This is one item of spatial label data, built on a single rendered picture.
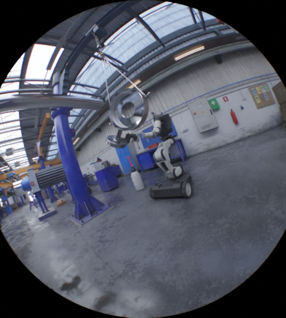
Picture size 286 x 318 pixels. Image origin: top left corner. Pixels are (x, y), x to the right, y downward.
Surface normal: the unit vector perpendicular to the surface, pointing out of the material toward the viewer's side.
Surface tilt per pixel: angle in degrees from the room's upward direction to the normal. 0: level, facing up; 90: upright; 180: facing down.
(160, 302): 0
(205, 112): 90
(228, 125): 90
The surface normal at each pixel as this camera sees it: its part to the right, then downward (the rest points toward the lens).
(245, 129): -0.53, 0.22
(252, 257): -0.35, -0.94
